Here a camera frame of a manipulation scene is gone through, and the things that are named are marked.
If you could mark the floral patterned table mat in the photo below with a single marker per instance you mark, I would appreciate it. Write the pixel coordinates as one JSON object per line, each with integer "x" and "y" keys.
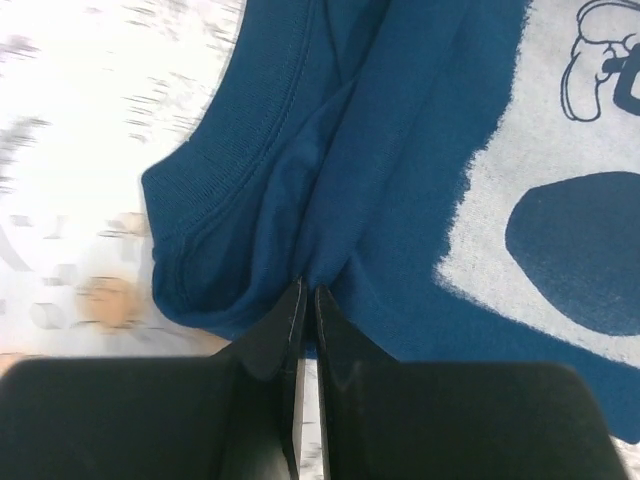
{"x": 93, "y": 94}

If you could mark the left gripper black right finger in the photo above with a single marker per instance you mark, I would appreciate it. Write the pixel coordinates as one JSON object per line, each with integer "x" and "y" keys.
{"x": 384, "y": 419}

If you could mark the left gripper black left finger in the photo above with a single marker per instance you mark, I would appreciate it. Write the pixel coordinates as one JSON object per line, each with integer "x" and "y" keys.
{"x": 234, "y": 415}

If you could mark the blue t shirt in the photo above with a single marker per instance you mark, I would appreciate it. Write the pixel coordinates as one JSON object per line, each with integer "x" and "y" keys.
{"x": 462, "y": 175}

